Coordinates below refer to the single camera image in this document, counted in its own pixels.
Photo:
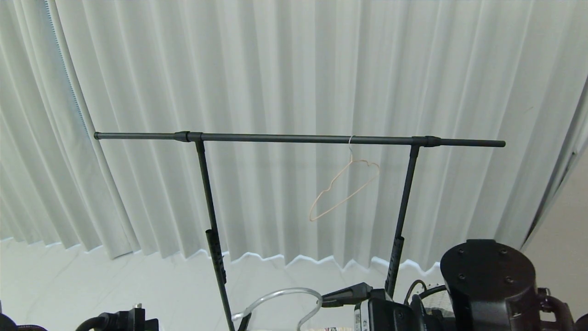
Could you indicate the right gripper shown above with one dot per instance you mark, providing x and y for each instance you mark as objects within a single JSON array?
[{"x": 395, "y": 319}]

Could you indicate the pink clothes hanger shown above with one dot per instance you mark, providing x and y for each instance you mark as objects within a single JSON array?
[
  {"x": 275, "y": 291},
  {"x": 351, "y": 154}
]

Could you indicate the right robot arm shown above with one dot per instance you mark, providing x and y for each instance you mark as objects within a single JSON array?
[{"x": 487, "y": 285}]

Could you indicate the black clothes rack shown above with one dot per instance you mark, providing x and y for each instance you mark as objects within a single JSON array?
[{"x": 298, "y": 138}]

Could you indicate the white curtain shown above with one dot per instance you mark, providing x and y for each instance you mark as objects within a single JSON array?
[{"x": 275, "y": 69}]

